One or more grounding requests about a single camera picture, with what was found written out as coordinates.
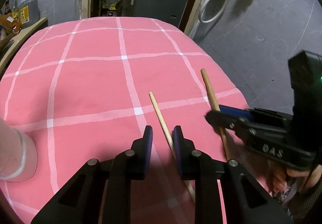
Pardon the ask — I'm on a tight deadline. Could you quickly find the pale chopstick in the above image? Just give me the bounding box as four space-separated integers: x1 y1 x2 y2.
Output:
149 92 195 203

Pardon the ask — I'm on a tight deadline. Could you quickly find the dark grey cabinet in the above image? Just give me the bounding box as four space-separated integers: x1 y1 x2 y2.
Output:
122 0 187 27

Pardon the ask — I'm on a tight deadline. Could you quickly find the thick brown chopstick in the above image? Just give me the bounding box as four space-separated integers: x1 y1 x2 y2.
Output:
200 68 232 161

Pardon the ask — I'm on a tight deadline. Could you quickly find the large oil jug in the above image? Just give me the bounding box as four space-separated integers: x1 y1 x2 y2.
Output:
19 0 40 29

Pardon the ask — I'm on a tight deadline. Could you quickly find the right hand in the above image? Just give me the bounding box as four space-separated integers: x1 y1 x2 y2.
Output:
272 165 321 193

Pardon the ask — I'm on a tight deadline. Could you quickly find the orange packaged bottle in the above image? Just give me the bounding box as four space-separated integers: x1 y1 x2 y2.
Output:
0 14 21 34

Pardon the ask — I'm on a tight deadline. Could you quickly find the pink checked tablecloth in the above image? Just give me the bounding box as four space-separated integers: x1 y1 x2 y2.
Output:
1 17 247 223

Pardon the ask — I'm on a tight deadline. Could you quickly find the white plastic utensil holder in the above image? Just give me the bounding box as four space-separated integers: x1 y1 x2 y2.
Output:
0 119 38 182

